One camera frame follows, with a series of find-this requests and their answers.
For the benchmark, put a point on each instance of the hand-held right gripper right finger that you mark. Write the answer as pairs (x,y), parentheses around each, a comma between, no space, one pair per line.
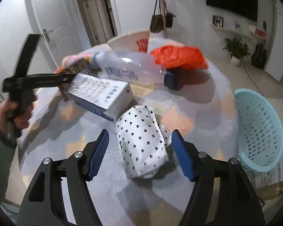
(182,155)

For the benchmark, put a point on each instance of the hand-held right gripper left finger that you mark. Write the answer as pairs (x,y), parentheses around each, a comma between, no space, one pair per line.
(99,154)

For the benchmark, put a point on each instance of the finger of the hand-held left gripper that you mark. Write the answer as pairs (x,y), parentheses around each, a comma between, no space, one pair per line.
(27,51)
(49,80)

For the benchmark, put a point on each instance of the white heart print packet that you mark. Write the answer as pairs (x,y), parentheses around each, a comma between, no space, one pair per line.
(141,143)

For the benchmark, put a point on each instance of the white blue printed carton box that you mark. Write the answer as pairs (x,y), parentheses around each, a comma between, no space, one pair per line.
(99,95)

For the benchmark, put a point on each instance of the light blue plastic basket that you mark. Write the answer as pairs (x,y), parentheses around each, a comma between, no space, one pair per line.
(257,131)

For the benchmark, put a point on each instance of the person's left forearm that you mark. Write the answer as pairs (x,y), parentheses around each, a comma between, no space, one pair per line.
(0,160)

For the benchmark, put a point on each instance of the person's left hand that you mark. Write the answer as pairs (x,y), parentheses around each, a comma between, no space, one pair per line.
(22,121)

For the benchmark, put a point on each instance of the pink wrapper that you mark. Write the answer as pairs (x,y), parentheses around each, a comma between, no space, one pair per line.
(69,60)

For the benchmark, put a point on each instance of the dark blue snack packet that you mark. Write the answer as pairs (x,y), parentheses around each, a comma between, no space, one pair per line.
(81,67)

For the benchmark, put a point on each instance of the white door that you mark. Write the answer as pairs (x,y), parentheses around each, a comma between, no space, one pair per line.
(54,9)

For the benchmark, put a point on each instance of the clear plastic bottle blue cap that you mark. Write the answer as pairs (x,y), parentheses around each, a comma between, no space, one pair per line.
(129,67)

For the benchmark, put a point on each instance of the patterned floor rug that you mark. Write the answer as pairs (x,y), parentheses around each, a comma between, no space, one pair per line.
(268,176)

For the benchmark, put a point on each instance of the white bag with red print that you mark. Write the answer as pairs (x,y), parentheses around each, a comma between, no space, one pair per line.
(129,42)

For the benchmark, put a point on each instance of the cardboard tube with gold cap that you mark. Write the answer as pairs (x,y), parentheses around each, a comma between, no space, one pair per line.
(272,190)

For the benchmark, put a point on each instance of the orange plastic bag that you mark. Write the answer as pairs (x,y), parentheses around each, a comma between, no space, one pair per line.
(179,56)

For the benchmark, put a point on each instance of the potted green plant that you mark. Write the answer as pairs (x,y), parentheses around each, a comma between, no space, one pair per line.
(237,48)

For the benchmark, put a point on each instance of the brown handbag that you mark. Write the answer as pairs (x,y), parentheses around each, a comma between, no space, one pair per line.
(156,24)

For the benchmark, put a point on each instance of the black guitar bag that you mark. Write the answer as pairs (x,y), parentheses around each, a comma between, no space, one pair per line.
(259,56)

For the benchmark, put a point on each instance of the black handbag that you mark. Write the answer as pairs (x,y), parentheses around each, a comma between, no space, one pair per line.
(169,20)

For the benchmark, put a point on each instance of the coat rack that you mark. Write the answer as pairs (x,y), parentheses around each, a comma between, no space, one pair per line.
(164,0)

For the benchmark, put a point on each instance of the red box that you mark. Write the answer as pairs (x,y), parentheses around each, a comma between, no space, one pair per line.
(260,31)

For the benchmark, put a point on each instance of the white cabinet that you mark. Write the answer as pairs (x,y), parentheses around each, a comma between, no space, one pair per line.
(279,40)

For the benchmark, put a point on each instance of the white wall shelf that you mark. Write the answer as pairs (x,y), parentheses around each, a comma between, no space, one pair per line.
(226,30)

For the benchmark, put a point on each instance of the black picture frame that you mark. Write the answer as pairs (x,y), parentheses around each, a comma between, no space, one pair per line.
(218,21)

